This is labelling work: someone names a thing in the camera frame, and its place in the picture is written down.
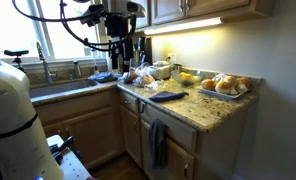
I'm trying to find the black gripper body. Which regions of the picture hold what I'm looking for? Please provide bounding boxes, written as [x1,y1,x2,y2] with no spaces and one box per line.
[104,13,138,51]

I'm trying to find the blue towel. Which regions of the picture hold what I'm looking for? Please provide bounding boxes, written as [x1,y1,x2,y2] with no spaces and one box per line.
[148,90,190,103]

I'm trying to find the narrow wooden drawer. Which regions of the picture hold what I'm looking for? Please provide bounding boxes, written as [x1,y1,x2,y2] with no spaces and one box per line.
[118,89,140,116]

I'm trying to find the wide wooden drawer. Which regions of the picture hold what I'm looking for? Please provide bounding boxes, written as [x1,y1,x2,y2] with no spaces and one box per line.
[139,99,199,155]

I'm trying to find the gray hanging towel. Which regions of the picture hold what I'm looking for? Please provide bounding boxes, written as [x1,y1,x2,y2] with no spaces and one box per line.
[148,118,169,170]

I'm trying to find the black knife block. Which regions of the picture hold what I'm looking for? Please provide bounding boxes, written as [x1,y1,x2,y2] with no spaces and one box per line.
[135,35,153,66]

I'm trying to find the white dish brush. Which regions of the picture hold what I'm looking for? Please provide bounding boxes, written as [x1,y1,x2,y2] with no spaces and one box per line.
[92,48,100,75]

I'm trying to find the crumpled blue dish cloth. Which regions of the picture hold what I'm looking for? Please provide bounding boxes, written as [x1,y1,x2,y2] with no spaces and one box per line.
[87,71,120,84]

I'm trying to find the clear plastic bag with bread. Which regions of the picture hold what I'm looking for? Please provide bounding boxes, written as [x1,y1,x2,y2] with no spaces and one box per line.
[134,62,156,89]

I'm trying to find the white rice cooker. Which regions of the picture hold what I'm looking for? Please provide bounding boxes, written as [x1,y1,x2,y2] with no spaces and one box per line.
[146,60,173,81]

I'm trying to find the crumpled empty plastic bag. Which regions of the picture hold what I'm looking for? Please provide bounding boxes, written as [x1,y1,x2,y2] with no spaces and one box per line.
[143,79,167,93]

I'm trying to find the metal soap dispenser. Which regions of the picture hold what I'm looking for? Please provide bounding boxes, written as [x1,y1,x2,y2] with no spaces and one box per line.
[72,59,83,80]

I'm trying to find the yellow lemon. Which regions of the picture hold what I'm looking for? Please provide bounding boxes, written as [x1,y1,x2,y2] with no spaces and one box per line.
[178,71,193,84]

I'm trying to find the glass fruit bowl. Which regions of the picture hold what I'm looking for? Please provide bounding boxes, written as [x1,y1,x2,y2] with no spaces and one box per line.
[170,68,206,87]

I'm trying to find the kitchen sink basin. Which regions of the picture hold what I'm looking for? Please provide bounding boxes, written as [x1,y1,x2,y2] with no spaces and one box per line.
[28,79,100,100]

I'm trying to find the under cabinet light bar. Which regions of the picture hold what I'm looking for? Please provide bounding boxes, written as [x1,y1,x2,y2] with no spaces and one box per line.
[143,16,225,37]

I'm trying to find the chrome kitchen faucet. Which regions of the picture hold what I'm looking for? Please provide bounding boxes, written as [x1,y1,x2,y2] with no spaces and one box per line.
[35,41,58,85]

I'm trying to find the narrow wooden base cabinet door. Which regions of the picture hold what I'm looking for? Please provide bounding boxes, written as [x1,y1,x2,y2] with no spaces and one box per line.
[120,104,143,168]

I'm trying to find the large wooden base cabinet door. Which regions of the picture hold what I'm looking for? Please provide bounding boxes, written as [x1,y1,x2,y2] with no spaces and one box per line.
[60,107,125,169]

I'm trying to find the golden bread roll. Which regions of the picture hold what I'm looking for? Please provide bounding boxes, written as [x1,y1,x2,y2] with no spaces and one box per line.
[223,75,240,88]
[237,76,253,90]
[214,80,232,96]
[200,78,217,92]

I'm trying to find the kitchen window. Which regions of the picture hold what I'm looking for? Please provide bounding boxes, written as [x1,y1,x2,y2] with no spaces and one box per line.
[0,0,104,63]

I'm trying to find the white rectangular tray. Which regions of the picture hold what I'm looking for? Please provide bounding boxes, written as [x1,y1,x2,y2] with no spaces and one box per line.
[195,84,253,101]

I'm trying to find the black tools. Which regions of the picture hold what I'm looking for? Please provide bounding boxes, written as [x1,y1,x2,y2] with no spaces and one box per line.
[48,135,76,165]

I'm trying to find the white perforated table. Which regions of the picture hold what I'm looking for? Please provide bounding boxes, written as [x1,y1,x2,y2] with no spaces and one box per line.
[46,134,93,180]

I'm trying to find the white wall outlet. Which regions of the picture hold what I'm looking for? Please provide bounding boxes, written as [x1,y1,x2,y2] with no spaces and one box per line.
[167,52,178,65]

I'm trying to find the black camera on tripod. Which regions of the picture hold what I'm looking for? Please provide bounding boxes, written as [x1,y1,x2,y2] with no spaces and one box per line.
[3,48,30,73]

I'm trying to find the wide wooden wall cabinet door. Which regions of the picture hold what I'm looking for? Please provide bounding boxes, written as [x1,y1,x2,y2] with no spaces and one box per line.
[186,0,251,18]

